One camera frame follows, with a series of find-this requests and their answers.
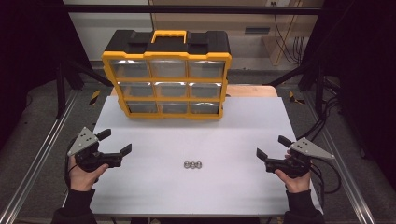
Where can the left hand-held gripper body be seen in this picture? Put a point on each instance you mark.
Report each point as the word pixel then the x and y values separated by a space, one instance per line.
pixel 83 141

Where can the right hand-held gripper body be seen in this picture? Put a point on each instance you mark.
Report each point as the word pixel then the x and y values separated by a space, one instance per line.
pixel 308 149

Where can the clear plastic drawer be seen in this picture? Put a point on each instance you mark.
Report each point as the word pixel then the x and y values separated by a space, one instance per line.
pixel 130 69

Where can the yellow black organizer cabinet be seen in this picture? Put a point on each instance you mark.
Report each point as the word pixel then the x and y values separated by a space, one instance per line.
pixel 140 42

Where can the person's right hand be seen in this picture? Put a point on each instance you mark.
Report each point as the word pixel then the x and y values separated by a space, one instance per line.
pixel 297 184

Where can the person's left hand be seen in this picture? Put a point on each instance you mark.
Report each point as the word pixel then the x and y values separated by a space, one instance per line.
pixel 82 179

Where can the yellow clamp left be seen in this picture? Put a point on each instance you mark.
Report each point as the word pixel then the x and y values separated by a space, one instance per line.
pixel 95 97

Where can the yellow clamp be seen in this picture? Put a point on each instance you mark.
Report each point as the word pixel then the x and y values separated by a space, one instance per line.
pixel 95 97
pixel 294 98

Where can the yellow clamp right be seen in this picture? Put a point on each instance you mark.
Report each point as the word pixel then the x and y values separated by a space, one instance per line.
pixel 294 98

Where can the set of clear drawers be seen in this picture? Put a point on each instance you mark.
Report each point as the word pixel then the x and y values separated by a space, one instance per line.
pixel 205 90

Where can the black curtain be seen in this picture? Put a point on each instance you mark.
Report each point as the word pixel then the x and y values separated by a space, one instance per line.
pixel 28 46
pixel 367 62

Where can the grey vent plate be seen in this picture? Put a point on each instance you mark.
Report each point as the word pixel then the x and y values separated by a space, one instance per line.
pixel 257 30

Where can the aluminium floor rail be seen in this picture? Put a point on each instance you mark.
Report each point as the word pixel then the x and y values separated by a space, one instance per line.
pixel 37 155
pixel 342 174

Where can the black frame post with strut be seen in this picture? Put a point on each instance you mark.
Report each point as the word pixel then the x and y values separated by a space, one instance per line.
pixel 319 90
pixel 61 90

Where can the black frame crossbar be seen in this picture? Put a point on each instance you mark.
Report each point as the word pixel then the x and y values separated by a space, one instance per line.
pixel 186 9

